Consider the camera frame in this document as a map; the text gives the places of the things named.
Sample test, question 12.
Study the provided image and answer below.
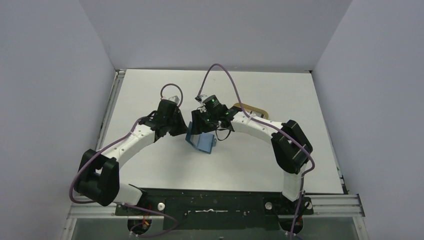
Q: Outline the blue leather card holder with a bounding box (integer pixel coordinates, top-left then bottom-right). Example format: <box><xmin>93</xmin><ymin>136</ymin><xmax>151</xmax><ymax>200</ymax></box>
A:
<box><xmin>185</xmin><ymin>121</ymin><xmax>217</xmax><ymax>154</ymax></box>

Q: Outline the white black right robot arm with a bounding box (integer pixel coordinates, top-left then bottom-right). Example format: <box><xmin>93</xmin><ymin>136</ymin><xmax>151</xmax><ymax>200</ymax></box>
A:
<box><xmin>191</xmin><ymin>95</ymin><xmax>313</xmax><ymax>202</ymax></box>

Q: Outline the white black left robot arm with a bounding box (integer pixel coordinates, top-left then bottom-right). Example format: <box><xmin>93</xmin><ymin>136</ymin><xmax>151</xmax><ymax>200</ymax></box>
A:
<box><xmin>69</xmin><ymin>99</ymin><xmax>188</xmax><ymax>206</ymax></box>

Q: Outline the beige oval plastic tray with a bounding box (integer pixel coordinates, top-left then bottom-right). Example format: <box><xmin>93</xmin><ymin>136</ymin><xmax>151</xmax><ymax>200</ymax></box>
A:
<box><xmin>233</xmin><ymin>102</ymin><xmax>269</xmax><ymax>120</ymax></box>

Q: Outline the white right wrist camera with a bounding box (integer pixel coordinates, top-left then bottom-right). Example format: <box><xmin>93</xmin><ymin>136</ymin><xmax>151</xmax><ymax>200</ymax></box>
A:
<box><xmin>194</xmin><ymin>94</ymin><xmax>208</xmax><ymax>109</ymax></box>

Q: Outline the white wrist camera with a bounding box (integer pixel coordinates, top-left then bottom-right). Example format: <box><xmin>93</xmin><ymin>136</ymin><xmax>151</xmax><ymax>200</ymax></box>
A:
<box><xmin>168</xmin><ymin>95</ymin><xmax>180</xmax><ymax>104</ymax></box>
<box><xmin>194</xmin><ymin>94</ymin><xmax>208</xmax><ymax>109</ymax></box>

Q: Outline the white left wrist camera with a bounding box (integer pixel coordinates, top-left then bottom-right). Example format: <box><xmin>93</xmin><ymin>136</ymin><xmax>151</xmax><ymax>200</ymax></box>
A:
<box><xmin>168</xmin><ymin>95</ymin><xmax>180</xmax><ymax>104</ymax></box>

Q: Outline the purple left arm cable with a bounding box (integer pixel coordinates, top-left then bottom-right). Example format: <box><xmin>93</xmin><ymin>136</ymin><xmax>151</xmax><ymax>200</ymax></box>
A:
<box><xmin>68</xmin><ymin>83</ymin><xmax>184</xmax><ymax>239</ymax></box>

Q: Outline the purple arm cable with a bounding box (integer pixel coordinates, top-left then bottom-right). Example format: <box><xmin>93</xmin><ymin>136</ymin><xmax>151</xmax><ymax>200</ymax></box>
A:
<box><xmin>68</xmin><ymin>83</ymin><xmax>184</xmax><ymax>239</ymax></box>
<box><xmin>196</xmin><ymin>63</ymin><xmax>316</xmax><ymax>240</ymax></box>

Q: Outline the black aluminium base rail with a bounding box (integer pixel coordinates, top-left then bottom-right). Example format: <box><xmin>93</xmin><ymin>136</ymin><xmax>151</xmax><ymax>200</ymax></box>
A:
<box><xmin>68</xmin><ymin>188</ymin><xmax>365</xmax><ymax>233</ymax></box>

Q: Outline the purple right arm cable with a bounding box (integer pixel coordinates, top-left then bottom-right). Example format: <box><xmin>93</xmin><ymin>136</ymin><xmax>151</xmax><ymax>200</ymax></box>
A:
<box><xmin>196</xmin><ymin>63</ymin><xmax>316</xmax><ymax>240</ymax></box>

